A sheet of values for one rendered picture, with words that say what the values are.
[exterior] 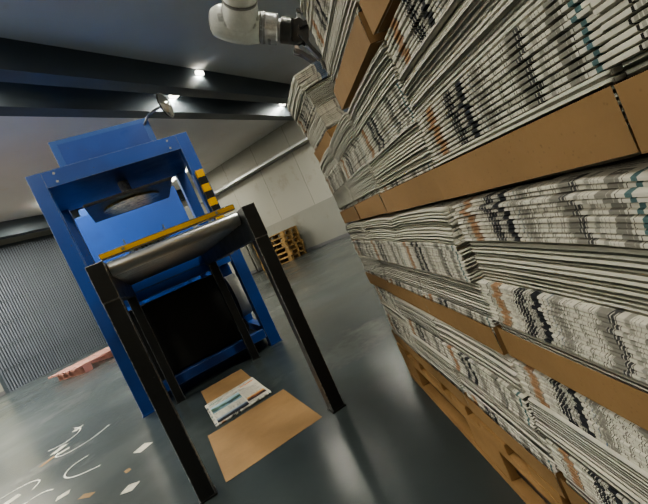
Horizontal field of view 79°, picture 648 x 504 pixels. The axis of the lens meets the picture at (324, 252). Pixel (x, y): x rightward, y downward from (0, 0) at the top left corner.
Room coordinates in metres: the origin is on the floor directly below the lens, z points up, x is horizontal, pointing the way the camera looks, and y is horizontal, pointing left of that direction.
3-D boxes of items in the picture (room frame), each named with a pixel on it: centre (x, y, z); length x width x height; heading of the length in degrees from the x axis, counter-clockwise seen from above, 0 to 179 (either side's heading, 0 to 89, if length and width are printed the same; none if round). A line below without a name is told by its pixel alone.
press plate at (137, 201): (2.82, 1.09, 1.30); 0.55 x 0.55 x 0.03; 24
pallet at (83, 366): (6.44, 3.94, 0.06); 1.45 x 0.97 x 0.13; 149
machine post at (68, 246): (2.37, 1.36, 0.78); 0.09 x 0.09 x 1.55; 24
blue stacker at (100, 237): (5.32, 2.14, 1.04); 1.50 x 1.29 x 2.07; 24
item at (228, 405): (1.92, 0.70, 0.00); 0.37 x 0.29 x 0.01; 24
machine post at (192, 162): (2.72, 0.57, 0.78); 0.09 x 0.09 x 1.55; 24
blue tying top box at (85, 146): (2.82, 1.09, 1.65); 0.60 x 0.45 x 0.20; 114
